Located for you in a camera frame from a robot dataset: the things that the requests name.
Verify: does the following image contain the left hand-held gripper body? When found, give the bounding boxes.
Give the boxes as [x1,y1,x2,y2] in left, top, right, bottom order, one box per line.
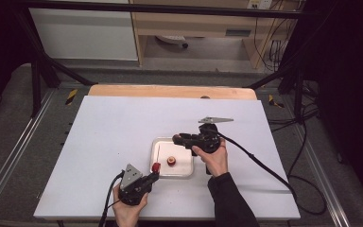
[117,163,154,206]

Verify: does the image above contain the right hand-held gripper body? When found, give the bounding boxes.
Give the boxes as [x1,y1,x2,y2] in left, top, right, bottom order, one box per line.
[190,116,234,155]

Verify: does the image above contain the white rectangular tray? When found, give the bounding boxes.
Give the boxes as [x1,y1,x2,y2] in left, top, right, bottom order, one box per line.
[149,136,195,180]

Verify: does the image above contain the person's right hand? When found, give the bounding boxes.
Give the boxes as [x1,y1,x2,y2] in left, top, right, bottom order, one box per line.
[191,138,230,179]

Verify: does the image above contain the person's left hand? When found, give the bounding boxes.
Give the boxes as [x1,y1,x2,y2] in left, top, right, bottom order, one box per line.
[112,183,149,227]

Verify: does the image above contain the wooden table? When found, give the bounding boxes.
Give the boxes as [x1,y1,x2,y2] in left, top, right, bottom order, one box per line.
[87,83,258,101]

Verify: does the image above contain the yellow black tape marker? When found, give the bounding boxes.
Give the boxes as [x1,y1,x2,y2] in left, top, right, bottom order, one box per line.
[268,94,285,109]
[64,88,78,106]

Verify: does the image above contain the light wooden desk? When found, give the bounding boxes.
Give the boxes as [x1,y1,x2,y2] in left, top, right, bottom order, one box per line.
[128,0,301,70]

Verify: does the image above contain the black curtain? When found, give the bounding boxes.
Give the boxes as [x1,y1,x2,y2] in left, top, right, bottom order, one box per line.
[302,0,363,216]

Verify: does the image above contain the white cabinet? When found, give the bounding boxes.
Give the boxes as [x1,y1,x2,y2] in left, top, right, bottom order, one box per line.
[28,7,139,61]

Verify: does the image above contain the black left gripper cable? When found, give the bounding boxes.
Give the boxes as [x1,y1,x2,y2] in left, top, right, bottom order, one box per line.
[98,169,126,227]

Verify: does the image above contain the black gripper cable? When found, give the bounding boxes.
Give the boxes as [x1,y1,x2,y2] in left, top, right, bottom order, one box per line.
[216,129,328,217]
[98,169,126,227]

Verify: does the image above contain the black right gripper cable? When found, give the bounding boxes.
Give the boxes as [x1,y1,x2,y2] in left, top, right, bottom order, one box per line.
[216,129,328,217]

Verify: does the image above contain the bundle of black floor cables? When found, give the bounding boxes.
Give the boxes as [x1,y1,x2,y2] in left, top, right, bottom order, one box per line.
[253,0,325,133]

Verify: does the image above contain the aluminium floor rail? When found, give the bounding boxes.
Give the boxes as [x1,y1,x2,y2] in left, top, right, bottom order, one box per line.
[0,89,57,216]
[298,124,352,227]

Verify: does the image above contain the black metal frame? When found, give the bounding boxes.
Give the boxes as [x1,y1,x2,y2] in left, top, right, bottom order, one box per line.
[11,0,320,120]

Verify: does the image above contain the white wall outlet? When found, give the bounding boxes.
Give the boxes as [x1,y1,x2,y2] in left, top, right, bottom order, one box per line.
[247,0,274,10]

